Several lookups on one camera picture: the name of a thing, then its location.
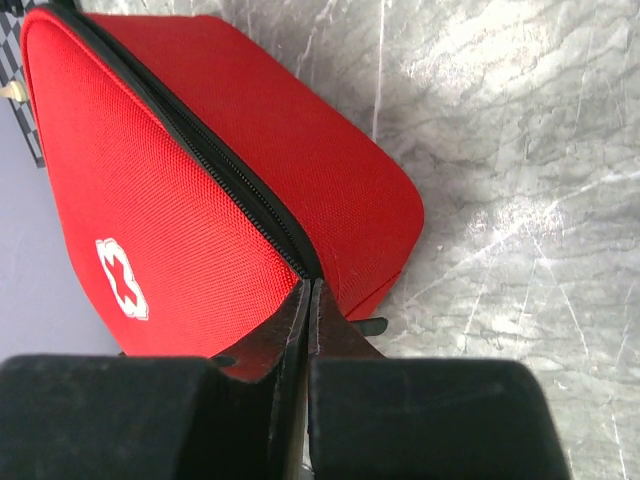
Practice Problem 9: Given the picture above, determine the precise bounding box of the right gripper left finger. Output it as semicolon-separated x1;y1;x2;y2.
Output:
1;281;311;479

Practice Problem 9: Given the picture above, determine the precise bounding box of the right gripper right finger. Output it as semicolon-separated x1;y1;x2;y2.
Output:
309;281;570;479

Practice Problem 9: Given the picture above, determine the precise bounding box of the red black medicine case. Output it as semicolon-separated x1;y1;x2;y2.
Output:
21;4;424;357

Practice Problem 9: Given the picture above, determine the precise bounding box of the black white chessboard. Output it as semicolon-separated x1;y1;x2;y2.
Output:
1;1;45;168

